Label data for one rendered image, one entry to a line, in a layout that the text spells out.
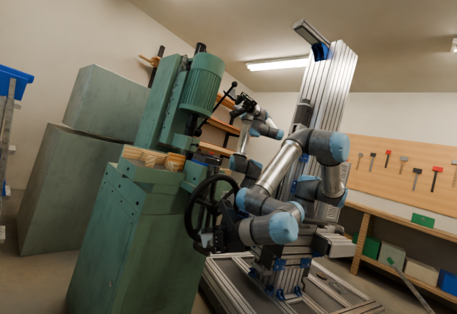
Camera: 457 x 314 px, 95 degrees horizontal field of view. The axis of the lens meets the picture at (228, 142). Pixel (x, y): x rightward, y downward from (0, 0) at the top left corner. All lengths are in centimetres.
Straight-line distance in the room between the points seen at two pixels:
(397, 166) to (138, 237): 362
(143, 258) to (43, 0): 301
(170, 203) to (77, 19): 286
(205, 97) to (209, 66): 16
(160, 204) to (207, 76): 64
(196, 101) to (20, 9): 260
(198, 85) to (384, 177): 336
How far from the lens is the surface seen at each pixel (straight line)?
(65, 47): 336
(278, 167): 81
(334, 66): 172
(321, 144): 91
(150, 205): 95
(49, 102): 329
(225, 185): 116
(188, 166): 99
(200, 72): 112
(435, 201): 394
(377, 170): 398
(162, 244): 106
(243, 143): 164
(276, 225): 57
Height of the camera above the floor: 104
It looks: 3 degrees up
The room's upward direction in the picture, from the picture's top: 16 degrees clockwise
